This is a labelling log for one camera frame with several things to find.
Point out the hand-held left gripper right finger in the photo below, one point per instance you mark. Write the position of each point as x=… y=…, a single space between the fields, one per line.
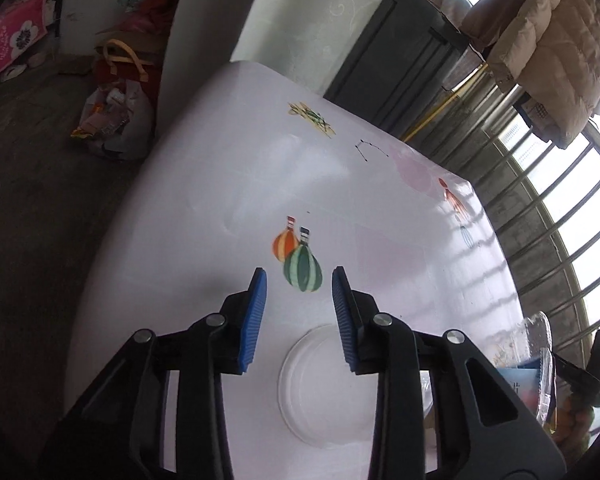
x=344 y=320

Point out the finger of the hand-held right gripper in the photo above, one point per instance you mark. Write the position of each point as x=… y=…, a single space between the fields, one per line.
x=577 y=377

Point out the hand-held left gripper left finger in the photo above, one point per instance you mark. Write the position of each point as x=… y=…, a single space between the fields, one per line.
x=252 y=320

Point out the clear plastic box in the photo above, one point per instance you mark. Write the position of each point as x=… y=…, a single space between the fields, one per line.
x=537 y=340

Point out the clear round plastic lid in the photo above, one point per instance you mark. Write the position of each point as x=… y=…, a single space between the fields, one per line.
x=325 y=395

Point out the orange printed packet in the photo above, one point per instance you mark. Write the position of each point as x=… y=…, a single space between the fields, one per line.
x=575 y=417

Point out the blue packet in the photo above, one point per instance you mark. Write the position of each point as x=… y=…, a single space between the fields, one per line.
x=517 y=385

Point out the printed white tablecloth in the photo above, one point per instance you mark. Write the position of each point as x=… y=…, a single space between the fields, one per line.
x=205 y=185

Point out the metal balcony railing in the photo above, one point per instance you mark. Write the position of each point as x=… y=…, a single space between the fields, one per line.
x=545 y=200

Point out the yellow stick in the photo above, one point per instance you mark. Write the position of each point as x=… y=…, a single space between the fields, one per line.
x=440 y=110

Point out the filled translucent plastic bag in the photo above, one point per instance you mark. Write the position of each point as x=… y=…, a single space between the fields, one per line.
x=115 y=120

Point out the dark cabinet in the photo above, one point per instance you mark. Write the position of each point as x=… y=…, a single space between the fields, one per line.
x=395 y=60

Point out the white patterned curtain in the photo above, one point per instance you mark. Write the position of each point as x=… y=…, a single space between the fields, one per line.
x=320 y=20

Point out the beige padded jacket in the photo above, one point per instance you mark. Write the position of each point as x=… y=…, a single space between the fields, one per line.
x=555 y=45

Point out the red cloth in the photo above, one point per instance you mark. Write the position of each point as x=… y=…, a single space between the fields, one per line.
x=150 y=12

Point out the white slipper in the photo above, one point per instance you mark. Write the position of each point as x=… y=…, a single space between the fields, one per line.
x=11 y=72

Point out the pink floral blanket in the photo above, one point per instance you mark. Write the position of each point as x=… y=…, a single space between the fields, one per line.
x=7 y=40

